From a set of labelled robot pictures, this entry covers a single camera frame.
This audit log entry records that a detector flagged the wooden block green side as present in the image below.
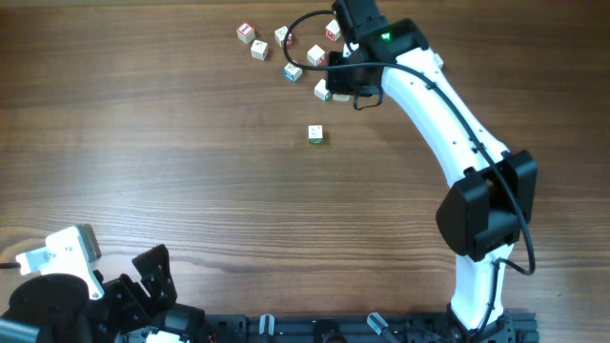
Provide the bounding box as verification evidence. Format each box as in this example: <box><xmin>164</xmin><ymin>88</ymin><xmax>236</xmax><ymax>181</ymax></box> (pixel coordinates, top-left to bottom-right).
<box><xmin>314</xmin><ymin>79</ymin><xmax>332</xmax><ymax>102</ymax></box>

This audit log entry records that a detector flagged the green X letter block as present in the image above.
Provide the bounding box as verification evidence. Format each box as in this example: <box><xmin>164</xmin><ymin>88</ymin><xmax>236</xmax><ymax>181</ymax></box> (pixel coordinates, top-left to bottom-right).
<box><xmin>308</xmin><ymin>125</ymin><xmax>324</xmax><ymax>145</ymax></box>

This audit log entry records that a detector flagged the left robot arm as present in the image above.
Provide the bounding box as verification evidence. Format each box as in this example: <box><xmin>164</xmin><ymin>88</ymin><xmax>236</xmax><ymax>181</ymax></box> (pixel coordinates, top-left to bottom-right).
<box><xmin>1</xmin><ymin>245</ymin><xmax>217</xmax><ymax>343</ymax></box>

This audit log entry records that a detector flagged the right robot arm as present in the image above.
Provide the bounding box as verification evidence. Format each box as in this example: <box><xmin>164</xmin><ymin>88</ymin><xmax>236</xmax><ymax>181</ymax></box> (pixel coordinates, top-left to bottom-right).
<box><xmin>327</xmin><ymin>1</ymin><xmax>538</xmax><ymax>342</ymax></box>

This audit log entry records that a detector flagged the yellow-sided wooden block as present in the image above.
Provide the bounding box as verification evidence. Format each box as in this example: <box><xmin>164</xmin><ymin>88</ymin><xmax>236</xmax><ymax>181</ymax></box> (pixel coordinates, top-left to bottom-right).
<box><xmin>332</xmin><ymin>93</ymin><xmax>351</xmax><ymax>102</ymax></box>

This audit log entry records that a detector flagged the white block red corner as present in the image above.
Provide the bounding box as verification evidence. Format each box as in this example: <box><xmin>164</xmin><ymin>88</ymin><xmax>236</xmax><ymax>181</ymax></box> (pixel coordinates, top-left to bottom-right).
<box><xmin>307</xmin><ymin>45</ymin><xmax>325</xmax><ymax>67</ymax></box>

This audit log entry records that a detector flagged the red-sided block top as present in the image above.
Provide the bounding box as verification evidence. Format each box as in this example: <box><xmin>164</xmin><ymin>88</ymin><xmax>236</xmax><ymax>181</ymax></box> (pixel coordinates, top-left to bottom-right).
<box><xmin>325</xmin><ymin>19</ymin><xmax>341</xmax><ymax>42</ymax></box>

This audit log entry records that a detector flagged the yellow wooden block far right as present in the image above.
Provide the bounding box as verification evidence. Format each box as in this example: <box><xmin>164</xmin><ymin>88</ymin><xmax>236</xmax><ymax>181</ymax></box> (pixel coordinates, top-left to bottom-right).
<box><xmin>433</xmin><ymin>53</ymin><xmax>444</xmax><ymax>70</ymax></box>

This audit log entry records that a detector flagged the blue-sided wooden block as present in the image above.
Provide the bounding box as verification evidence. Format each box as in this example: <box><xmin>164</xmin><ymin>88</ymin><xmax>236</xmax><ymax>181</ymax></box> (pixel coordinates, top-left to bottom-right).
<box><xmin>283</xmin><ymin>63</ymin><xmax>303</xmax><ymax>83</ymax></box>

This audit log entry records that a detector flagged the block with red side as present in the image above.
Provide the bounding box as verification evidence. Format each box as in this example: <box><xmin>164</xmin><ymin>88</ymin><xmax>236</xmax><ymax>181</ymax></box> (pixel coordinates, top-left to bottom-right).
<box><xmin>274</xmin><ymin>26</ymin><xmax>294</xmax><ymax>48</ymax></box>

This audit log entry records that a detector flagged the plain top block left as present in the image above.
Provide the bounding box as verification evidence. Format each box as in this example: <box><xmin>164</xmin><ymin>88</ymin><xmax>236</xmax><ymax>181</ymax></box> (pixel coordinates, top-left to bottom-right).
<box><xmin>251</xmin><ymin>39</ymin><xmax>269</xmax><ymax>61</ymax></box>

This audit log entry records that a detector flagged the red I letter block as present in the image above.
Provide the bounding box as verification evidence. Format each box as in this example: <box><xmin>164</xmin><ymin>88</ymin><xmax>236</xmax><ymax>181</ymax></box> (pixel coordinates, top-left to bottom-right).
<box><xmin>236</xmin><ymin>22</ymin><xmax>255</xmax><ymax>44</ymax></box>

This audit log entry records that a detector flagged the black right camera cable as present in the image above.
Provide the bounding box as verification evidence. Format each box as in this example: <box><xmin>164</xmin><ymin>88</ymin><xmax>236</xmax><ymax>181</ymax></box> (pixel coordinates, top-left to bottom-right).
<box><xmin>281</xmin><ymin>9</ymin><xmax>538</xmax><ymax>334</ymax></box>

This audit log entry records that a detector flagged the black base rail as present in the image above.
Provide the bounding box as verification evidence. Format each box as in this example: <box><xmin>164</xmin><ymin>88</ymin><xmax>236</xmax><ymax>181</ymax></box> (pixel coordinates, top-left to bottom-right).
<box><xmin>203</xmin><ymin>312</ymin><xmax>540</xmax><ymax>343</ymax></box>

